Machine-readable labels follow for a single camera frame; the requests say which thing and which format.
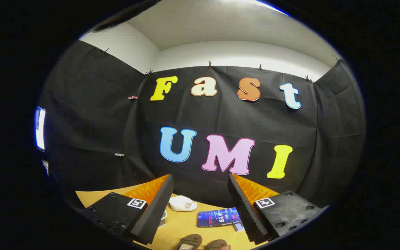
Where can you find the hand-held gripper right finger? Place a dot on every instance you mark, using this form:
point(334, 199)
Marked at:
point(245, 211)

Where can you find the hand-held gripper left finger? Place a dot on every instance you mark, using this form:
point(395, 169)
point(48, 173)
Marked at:
point(151, 215)

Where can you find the brown fuzzy shoe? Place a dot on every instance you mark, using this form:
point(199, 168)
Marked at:
point(190, 241)
point(217, 245)

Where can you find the light blue book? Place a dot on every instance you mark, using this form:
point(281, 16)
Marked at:
point(239, 227)

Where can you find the white plush toy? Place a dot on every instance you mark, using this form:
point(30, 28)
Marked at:
point(182, 203)

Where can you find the bright screen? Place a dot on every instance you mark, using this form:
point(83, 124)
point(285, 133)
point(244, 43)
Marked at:
point(40, 128)

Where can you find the person's head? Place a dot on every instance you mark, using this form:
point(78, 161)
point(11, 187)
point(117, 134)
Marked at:
point(116, 20)

